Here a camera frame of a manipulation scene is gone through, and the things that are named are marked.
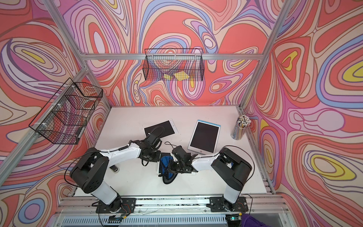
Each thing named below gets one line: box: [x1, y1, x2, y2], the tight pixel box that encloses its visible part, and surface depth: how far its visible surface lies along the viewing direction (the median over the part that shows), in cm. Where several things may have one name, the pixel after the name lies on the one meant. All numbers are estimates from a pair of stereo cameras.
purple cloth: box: [241, 214, 273, 227], surface depth 67 cm
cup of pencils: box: [230, 114, 252, 141], surface depth 90 cm
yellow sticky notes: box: [163, 70, 190, 81], surface depth 92 cm
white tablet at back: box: [143, 118, 180, 140], surface depth 108 cm
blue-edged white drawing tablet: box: [187, 119, 222, 155], surface depth 103 cm
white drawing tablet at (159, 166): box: [156, 152, 174, 175], surface depth 88 cm
